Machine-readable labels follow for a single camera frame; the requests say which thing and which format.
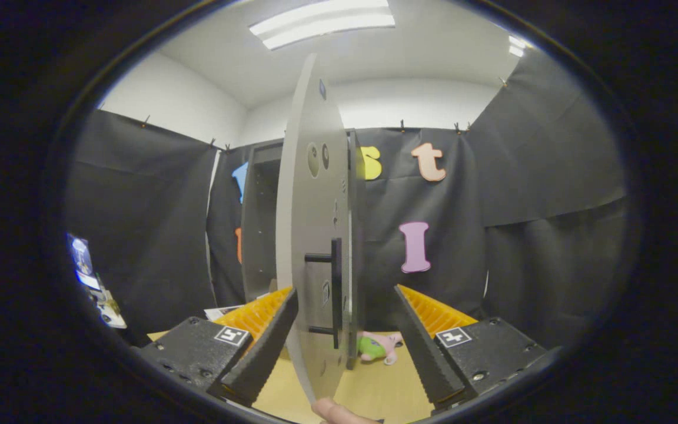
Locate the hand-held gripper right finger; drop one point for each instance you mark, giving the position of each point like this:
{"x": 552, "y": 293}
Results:
{"x": 424, "y": 353}

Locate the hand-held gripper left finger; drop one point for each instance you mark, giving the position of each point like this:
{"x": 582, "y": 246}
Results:
{"x": 271, "y": 347}

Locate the grey shoe cabinet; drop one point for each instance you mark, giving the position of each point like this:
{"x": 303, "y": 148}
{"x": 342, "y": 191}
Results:
{"x": 259, "y": 235}

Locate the green and pink plush toy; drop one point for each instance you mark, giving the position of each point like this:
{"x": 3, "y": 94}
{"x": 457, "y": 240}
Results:
{"x": 374, "y": 347}

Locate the white book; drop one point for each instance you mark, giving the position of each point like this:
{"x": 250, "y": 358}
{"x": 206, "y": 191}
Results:
{"x": 218, "y": 312}

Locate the black backdrop cloth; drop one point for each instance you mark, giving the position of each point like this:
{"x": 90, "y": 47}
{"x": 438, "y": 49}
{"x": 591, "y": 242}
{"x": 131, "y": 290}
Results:
{"x": 139, "y": 235}

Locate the colourful clutter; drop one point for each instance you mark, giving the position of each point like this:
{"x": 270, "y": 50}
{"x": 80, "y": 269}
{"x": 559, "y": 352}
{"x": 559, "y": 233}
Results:
{"x": 83, "y": 259}

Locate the small ceiling light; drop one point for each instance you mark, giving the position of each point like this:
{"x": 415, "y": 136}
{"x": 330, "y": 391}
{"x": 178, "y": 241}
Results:
{"x": 518, "y": 46}

